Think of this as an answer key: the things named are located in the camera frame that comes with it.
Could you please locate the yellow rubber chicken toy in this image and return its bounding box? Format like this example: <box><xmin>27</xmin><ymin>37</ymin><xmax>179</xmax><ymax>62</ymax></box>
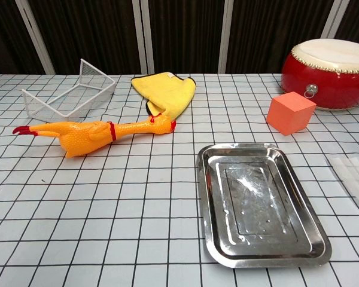
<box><xmin>12</xmin><ymin>114</ymin><xmax>177</xmax><ymax>158</ymax></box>

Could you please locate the orange foam cube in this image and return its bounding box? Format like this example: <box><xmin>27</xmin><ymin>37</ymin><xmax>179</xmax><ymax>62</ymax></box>
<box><xmin>266</xmin><ymin>91</ymin><xmax>317</xmax><ymax>138</ymax></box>

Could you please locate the white slanted frame post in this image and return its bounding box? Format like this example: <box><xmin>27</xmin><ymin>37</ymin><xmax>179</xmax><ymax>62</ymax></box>
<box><xmin>14</xmin><ymin>0</ymin><xmax>56</xmax><ymax>75</ymax></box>
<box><xmin>131</xmin><ymin>0</ymin><xmax>155</xmax><ymax>75</ymax></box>
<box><xmin>320</xmin><ymin>0</ymin><xmax>348</xmax><ymax>39</ymax></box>
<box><xmin>217</xmin><ymin>0</ymin><xmax>235</xmax><ymax>74</ymax></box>

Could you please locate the translucent white paper sheet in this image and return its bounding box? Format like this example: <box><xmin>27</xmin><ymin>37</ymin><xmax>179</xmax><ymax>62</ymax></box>
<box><xmin>325</xmin><ymin>155</ymin><xmax>359</xmax><ymax>216</ymax></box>

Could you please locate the yellow microfiber cloth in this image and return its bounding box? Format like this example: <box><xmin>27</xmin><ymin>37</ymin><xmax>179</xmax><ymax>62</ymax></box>
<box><xmin>130</xmin><ymin>71</ymin><xmax>197</xmax><ymax>121</ymax></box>

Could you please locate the stainless steel tray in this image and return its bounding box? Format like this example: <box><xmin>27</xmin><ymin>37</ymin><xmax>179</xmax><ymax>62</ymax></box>
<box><xmin>196</xmin><ymin>142</ymin><xmax>332</xmax><ymax>269</ymax></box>

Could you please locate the red Chinese drum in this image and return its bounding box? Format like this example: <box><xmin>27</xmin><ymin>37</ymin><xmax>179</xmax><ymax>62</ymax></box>
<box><xmin>281</xmin><ymin>38</ymin><xmax>359</xmax><ymax>112</ymax></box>

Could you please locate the white wire mesh basket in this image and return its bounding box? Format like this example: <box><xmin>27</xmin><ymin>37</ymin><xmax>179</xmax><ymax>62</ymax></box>
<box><xmin>21</xmin><ymin>58</ymin><xmax>117</xmax><ymax>124</ymax></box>

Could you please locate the checkered white tablecloth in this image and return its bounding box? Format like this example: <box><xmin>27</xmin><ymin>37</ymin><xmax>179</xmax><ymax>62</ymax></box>
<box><xmin>0</xmin><ymin>73</ymin><xmax>359</xmax><ymax>287</ymax></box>

